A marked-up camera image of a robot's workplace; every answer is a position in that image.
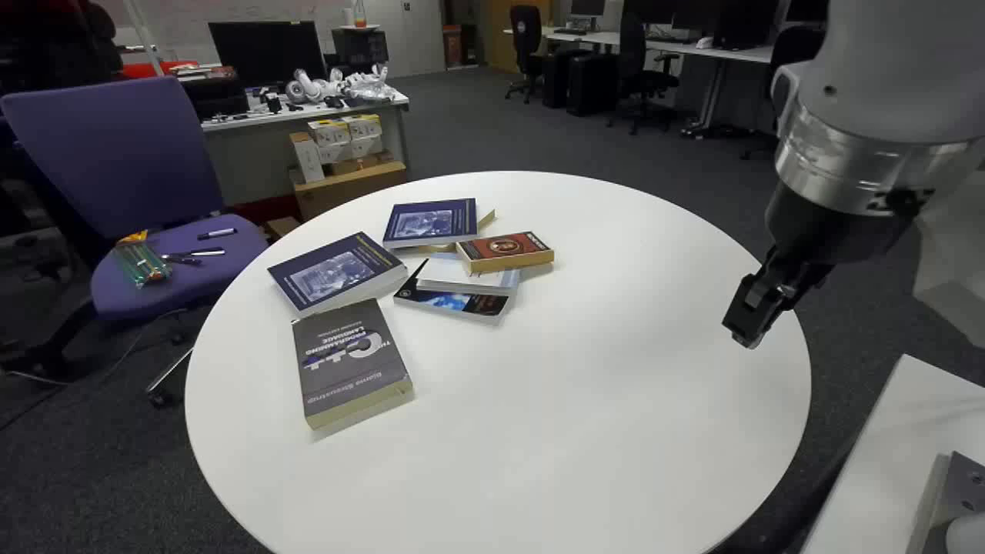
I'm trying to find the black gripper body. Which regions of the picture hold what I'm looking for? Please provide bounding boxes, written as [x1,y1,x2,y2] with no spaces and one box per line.
[760,181,925,298]

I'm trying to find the dark book with red writing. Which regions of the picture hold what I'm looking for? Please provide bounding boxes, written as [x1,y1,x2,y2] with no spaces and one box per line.
[453,229,558,277]

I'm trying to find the white robot base platform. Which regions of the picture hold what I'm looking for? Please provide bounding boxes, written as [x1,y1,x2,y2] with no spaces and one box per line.
[798,351,985,554]

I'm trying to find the white book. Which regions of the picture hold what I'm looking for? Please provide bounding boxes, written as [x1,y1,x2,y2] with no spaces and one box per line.
[411,256,524,300]

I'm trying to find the black and blue book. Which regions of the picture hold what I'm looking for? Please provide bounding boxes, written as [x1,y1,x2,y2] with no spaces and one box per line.
[391,256,516,325]

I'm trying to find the thin blue cover book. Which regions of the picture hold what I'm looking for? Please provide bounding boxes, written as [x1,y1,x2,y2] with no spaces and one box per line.
[380,198,486,256]

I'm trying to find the thick dark grey book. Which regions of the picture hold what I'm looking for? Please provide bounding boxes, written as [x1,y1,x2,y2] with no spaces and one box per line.
[289,294,416,436]

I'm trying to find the thick blue cover book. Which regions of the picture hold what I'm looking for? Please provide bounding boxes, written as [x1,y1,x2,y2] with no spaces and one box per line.
[265,231,408,321]

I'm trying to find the clear plastic bags pile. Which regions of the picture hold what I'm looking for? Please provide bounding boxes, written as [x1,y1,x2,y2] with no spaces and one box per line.
[283,61,398,107]

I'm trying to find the long white desk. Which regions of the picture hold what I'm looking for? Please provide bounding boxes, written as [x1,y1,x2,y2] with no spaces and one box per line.
[536,24,780,135]

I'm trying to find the grey metal mounting plate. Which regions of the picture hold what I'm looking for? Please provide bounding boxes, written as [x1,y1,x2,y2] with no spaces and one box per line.
[904,449,985,554]

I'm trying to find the white paper bag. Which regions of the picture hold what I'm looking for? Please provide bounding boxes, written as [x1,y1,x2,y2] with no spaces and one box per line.
[341,110,389,165]
[303,117,353,172]

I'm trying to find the black box device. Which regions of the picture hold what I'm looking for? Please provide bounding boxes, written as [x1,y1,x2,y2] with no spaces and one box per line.
[329,24,393,77]

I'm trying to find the white office desk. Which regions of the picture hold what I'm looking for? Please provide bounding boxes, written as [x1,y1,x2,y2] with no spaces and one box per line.
[198,86,416,210]

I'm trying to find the small hand tool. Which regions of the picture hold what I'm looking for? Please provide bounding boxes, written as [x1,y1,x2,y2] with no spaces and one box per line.
[156,244,232,272]

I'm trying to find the black computer monitor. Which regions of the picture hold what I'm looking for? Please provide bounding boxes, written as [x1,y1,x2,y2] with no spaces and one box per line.
[207,18,329,88]

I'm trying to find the black printer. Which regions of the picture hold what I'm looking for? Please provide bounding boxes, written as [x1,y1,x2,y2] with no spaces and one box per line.
[177,73,252,122]

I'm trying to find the green circuit board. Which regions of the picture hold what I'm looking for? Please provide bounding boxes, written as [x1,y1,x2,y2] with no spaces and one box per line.
[113,229,172,289]

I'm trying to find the red items on desk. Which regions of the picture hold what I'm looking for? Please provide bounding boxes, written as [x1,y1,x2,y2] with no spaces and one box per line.
[116,54,235,86]

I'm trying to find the purple office chair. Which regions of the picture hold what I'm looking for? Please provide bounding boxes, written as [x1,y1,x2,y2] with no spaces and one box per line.
[0,73,270,402]

